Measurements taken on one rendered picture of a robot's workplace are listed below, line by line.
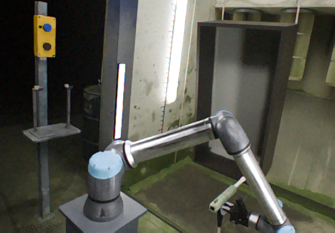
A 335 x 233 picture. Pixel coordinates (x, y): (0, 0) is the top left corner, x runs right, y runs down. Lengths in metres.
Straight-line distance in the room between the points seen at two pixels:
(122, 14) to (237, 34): 0.91
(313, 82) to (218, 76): 1.32
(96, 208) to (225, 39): 1.56
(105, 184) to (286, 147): 2.19
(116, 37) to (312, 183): 2.31
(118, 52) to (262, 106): 1.24
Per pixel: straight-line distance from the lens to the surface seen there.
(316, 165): 2.84
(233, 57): 2.03
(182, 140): 1.17
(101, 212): 1.19
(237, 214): 1.59
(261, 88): 2.01
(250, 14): 2.94
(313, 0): 2.73
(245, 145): 1.07
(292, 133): 2.93
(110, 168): 1.08
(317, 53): 3.09
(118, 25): 1.88
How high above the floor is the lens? 1.43
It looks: 13 degrees down
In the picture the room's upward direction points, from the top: 6 degrees clockwise
